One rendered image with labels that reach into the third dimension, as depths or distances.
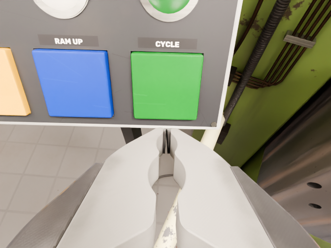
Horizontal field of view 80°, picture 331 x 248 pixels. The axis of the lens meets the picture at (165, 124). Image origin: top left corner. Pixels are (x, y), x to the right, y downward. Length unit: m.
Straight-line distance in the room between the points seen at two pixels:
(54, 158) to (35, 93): 1.17
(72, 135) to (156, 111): 1.25
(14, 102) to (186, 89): 0.19
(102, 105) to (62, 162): 1.17
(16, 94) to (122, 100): 0.12
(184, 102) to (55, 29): 0.15
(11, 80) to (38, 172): 1.19
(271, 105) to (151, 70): 0.47
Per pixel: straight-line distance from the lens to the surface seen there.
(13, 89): 0.28
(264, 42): 0.49
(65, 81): 0.24
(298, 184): 0.54
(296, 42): 0.49
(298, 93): 0.59
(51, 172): 1.40
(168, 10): 0.21
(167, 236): 0.53
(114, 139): 1.36
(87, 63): 0.23
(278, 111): 0.65
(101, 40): 0.23
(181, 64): 0.21
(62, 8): 0.23
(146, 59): 0.21
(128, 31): 0.22
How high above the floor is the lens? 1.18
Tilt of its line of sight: 58 degrees down
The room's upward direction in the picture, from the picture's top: 2 degrees clockwise
